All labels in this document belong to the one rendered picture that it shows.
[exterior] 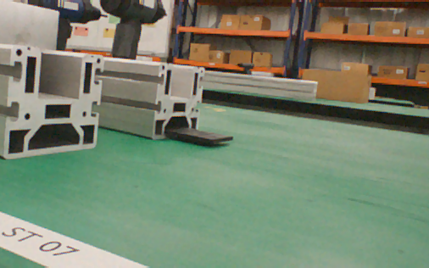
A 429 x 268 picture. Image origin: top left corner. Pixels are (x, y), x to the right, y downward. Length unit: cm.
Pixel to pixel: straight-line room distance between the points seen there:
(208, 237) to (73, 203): 8
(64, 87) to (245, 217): 20
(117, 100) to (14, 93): 21
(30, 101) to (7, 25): 9
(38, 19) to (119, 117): 15
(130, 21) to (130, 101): 30
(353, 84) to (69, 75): 215
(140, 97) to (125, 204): 24
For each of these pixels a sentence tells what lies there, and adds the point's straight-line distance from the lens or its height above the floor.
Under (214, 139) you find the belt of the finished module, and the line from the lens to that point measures 47.
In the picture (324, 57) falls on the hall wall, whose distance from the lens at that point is 1102.
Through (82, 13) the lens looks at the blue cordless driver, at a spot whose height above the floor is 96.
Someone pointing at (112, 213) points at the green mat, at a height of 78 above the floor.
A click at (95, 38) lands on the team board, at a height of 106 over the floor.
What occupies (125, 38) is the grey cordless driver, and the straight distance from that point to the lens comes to 77.
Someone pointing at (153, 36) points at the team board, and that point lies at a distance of 372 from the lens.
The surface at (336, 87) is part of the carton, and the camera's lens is 246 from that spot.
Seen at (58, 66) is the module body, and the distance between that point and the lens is 40.
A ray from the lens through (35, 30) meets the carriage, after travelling 43.
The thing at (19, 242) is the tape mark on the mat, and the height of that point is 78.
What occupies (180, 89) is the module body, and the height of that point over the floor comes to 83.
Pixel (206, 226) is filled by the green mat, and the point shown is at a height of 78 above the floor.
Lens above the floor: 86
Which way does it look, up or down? 6 degrees down
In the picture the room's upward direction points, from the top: 6 degrees clockwise
